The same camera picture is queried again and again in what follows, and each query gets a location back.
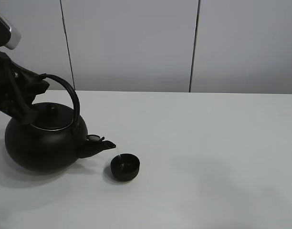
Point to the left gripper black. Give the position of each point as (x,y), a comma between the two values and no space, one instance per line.
(18,89)

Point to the black round teapot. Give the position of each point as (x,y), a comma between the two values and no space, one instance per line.
(56,139)

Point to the small black teacup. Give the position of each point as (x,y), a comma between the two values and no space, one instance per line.
(125,167)

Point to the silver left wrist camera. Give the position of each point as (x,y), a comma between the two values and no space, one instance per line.
(9,35)

